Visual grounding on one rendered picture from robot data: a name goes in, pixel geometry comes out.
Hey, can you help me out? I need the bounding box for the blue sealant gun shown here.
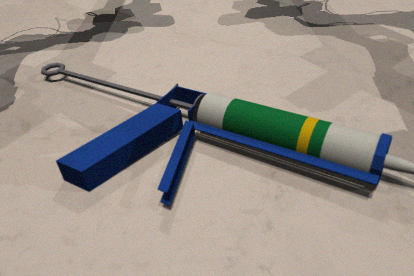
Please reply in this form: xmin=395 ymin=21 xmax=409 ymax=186
xmin=41 ymin=63 xmax=392 ymax=206

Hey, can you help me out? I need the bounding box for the grey sealant cartridge with green label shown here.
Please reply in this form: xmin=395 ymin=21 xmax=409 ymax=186
xmin=197 ymin=92 xmax=414 ymax=175

